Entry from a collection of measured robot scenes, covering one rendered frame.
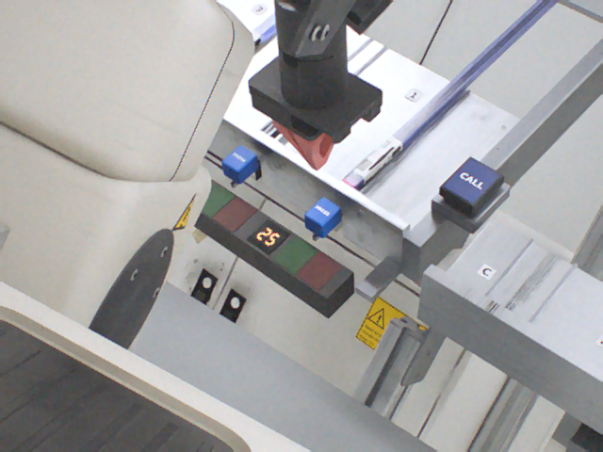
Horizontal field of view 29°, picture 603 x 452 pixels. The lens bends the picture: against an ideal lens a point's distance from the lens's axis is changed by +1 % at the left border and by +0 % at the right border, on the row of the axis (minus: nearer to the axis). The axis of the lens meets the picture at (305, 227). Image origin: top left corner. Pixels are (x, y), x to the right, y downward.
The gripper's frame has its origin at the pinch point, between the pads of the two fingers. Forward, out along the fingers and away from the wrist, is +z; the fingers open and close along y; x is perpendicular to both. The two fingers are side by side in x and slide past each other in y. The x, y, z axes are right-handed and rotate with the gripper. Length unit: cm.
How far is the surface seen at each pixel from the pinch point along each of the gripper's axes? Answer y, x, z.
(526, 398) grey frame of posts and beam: -13, -25, 60
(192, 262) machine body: 32, -8, 49
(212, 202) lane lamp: 10.9, 4.2, 10.1
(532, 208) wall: 45, -130, 160
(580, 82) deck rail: -9.6, -30.1, 7.5
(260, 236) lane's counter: 4.3, 4.4, 10.2
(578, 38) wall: 55, -160, 128
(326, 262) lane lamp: -2.8, 2.7, 10.2
